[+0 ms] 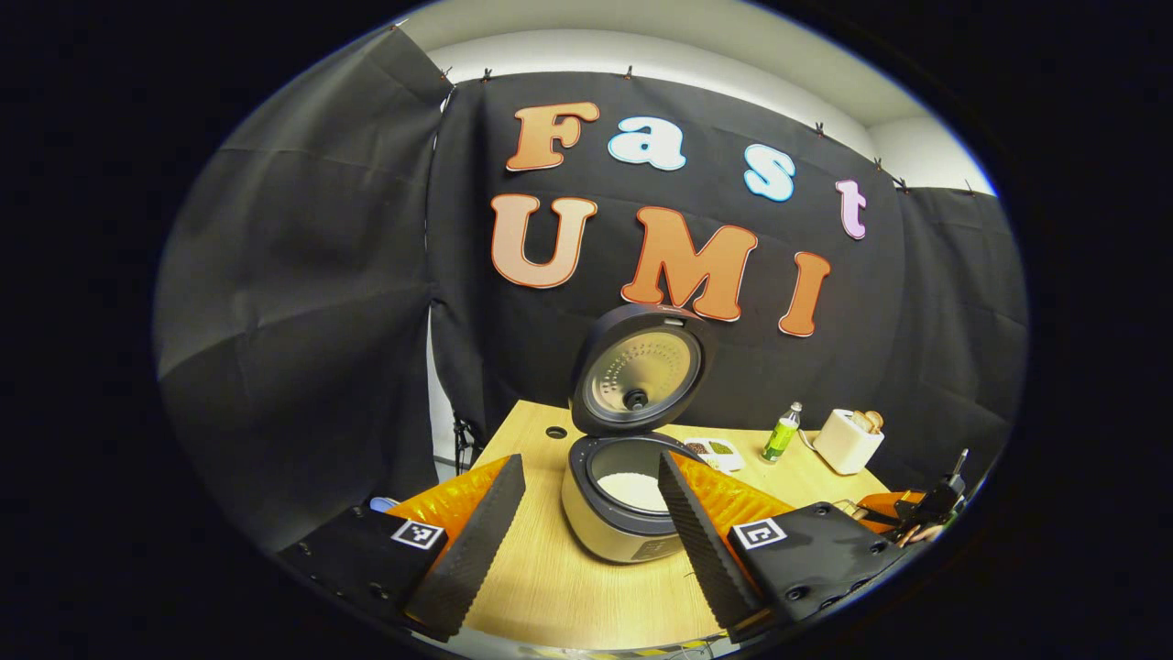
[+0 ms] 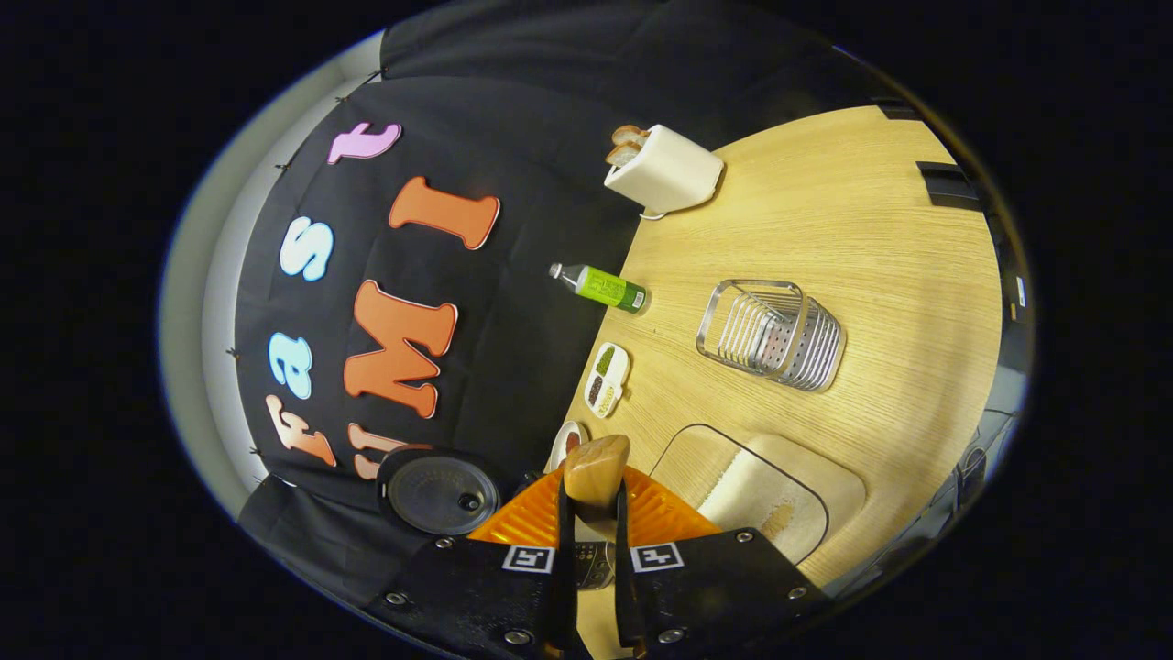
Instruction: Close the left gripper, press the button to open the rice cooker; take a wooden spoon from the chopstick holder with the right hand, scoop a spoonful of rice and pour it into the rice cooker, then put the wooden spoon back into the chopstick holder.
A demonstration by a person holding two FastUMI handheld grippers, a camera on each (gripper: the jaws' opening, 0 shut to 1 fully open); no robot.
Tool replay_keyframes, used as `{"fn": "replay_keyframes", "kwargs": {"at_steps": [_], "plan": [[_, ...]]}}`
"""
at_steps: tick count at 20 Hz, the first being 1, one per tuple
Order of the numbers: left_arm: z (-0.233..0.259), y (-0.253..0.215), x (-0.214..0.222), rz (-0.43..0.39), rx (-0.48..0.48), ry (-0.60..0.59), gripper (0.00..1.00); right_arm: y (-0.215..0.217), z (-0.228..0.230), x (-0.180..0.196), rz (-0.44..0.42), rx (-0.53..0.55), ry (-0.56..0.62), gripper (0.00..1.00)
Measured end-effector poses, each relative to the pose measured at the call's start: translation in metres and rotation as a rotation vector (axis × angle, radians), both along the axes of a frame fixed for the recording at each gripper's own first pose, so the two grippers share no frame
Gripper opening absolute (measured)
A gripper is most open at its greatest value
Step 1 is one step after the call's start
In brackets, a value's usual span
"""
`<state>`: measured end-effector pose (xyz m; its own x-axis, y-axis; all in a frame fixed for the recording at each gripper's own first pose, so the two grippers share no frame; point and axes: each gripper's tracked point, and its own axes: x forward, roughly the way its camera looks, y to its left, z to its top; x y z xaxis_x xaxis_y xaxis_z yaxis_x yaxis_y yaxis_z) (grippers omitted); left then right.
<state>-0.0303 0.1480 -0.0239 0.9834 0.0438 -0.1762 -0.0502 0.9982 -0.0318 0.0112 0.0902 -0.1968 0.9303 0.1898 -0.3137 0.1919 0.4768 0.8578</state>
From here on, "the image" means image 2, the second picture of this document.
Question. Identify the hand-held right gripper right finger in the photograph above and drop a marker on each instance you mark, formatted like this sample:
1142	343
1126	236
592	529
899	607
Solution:
625	587

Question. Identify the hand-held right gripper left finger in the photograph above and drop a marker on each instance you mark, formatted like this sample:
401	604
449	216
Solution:
564	568

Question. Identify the wooden spoon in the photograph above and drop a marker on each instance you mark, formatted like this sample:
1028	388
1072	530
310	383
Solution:
596	472

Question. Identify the black rice cooker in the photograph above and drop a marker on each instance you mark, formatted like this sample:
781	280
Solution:
440	490

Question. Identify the white rice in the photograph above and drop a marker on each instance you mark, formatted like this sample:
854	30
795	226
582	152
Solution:
756	486

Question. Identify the beige rice tray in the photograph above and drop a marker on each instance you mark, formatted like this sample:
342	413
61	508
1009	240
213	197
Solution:
838	486

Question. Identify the white divided bean dish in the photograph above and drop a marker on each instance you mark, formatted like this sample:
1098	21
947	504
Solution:
607	380

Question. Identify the green drink bottle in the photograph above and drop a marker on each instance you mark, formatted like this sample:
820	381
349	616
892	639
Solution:
605	287

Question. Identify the white toaster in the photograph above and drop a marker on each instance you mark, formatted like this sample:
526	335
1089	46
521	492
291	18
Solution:
669	174

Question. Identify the toasted bread slice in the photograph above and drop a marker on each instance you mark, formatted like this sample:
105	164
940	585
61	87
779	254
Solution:
630	135
623	154

